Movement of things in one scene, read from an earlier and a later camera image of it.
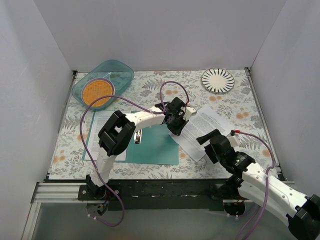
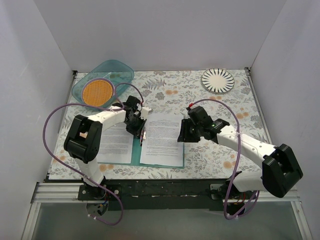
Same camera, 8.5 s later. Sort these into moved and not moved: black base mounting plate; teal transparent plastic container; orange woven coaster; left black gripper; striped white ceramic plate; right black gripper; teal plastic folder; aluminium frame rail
Moved: left black gripper; right black gripper; teal plastic folder
Not moved: striped white ceramic plate; orange woven coaster; teal transparent plastic container; aluminium frame rail; black base mounting plate
